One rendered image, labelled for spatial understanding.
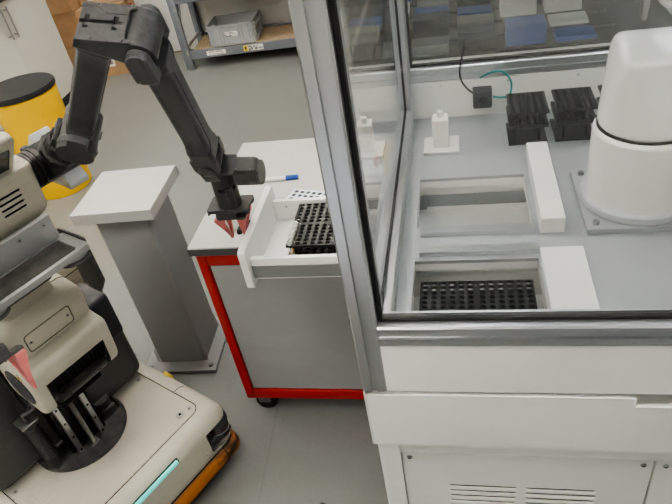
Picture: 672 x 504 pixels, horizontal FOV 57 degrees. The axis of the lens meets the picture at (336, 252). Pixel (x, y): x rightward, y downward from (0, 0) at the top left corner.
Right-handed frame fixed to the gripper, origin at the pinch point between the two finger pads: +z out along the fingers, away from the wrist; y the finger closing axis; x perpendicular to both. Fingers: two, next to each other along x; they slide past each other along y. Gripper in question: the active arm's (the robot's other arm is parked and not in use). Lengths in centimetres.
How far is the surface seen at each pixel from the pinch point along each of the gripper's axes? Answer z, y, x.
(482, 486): 23, 56, -51
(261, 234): 1.5, 5.1, 1.3
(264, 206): -2.2, 5.1, 8.2
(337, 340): 53, 15, 14
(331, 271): 4.3, 23.9, -10.2
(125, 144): 93, -166, 234
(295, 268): 3.2, 15.6, -10.1
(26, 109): 35, -175, 169
